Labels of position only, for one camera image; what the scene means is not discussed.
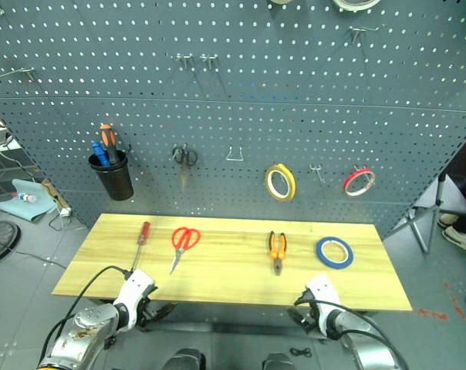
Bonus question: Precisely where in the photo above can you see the long metal peg hook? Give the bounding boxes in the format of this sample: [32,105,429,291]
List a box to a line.
[347,25,381,44]
[0,67,38,82]

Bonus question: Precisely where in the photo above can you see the dark rounded shape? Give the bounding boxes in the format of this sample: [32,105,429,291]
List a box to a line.
[163,348,208,370]
[261,351,302,370]

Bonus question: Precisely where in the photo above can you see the yellow tape roll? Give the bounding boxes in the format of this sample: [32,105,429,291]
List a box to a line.
[264,163,297,203]

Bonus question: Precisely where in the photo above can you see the grey metal pegboard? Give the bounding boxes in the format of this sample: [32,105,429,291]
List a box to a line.
[0,0,466,241]

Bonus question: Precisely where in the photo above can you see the orange black handled screwdriver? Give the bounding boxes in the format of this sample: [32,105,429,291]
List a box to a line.
[98,123,120,165]

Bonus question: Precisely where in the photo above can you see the red handled screwdriver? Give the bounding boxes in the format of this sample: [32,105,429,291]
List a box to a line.
[130,221,152,273]

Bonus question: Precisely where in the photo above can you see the red tape roll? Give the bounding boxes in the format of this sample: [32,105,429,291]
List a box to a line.
[342,166,377,198]

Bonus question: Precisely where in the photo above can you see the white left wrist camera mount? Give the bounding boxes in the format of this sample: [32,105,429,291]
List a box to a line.
[112,269,159,331]

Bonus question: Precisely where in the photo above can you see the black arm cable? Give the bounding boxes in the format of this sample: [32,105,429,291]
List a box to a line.
[38,265,137,370]
[293,299,408,370]

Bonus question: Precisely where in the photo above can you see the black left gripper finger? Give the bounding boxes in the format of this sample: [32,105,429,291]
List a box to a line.
[137,312,167,332]
[151,302,178,320]

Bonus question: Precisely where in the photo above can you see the metal wire loop hook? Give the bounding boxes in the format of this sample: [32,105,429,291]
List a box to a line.
[225,145,245,163]

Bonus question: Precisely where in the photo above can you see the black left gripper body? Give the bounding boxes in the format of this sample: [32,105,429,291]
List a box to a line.
[134,284,160,332]

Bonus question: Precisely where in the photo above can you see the metal double peg hook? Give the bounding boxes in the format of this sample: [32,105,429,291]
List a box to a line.
[172,53,196,71]
[199,53,219,71]

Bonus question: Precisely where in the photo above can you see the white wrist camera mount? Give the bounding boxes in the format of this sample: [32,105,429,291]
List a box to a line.
[112,269,159,331]
[304,273,343,338]

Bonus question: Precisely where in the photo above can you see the dark table frame bar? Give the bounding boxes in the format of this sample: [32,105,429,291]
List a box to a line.
[146,320,329,341]

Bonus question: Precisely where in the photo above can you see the white sneaker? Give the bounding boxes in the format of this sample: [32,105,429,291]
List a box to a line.
[437,213,460,229]
[441,224,466,254]

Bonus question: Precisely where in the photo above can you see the blue tape roll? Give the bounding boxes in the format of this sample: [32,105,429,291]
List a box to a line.
[315,236,355,269]

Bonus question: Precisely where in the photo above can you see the large white tape roll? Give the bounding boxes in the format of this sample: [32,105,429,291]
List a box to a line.
[330,0,383,12]

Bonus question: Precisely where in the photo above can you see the clear plastic water bottle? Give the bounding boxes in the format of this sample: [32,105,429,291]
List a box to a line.
[11,190,38,204]

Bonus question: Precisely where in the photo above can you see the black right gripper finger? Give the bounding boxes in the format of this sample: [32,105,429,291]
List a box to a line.
[288,307,309,331]
[292,290,312,308]

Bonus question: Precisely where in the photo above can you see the black plastic cup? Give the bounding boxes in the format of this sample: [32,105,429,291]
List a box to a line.
[87,150,135,202]

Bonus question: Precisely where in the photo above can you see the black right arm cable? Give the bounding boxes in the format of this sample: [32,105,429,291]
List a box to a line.
[293,299,408,370]

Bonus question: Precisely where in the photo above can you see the grey metal tripod stand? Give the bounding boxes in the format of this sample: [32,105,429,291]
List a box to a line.
[388,169,466,254]

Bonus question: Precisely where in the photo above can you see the black handled scissors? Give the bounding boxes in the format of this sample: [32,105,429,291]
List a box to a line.
[171,143,199,193]

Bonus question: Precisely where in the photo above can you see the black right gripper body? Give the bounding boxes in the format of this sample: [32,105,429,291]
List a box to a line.
[299,288,322,337]

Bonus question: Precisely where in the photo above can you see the small metal double hook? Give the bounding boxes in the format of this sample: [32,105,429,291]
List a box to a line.
[309,163,327,184]

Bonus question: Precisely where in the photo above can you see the teal cloth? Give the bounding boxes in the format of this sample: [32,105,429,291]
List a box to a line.
[0,178,59,223]

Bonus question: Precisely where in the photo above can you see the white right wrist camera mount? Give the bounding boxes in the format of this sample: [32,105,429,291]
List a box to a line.
[304,273,343,338]

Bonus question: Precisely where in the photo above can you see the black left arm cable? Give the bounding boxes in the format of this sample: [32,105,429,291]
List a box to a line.
[38,265,137,370]

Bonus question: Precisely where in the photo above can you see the red handled scissors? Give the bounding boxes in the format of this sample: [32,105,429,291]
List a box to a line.
[169,227,202,276]

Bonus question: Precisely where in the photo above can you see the orange black pliers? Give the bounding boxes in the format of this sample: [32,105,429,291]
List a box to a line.
[268,230,289,277]

